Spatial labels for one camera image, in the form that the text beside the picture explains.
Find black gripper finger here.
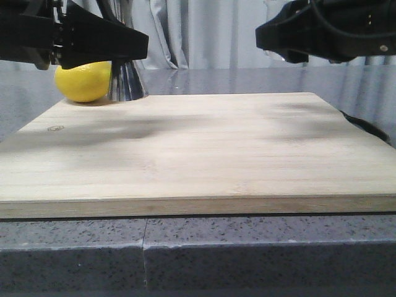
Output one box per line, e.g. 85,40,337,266
255,1,312,63
59,1,149,69

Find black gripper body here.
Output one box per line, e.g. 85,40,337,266
1,1,64,70
307,1,395,62

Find steel double jigger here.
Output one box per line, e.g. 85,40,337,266
108,60,149,102

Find yellow lemon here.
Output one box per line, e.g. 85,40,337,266
54,61,111,103

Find grey curtain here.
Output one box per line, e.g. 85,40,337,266
64,0,396,71

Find wooden cutting board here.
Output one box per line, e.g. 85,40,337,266
1,93,395,219

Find black cutting board handle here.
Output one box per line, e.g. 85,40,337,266
340,110,391,145

